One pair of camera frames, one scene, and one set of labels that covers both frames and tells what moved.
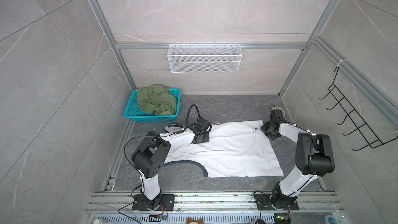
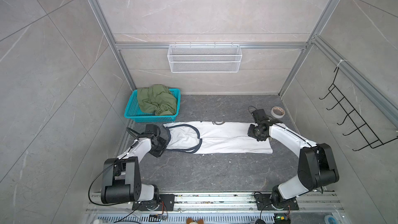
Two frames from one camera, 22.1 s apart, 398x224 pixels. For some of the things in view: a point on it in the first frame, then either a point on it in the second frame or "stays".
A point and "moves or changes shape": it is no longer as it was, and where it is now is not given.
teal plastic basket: x=132 y=111 stays
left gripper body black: x=205 y=136 → x=161 y=144
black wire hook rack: x=373 y=140 stays
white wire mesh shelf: x=202 y=58 stays
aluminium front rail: x=123 y=201 stays
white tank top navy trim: x=235 y=149 moves or changes shape
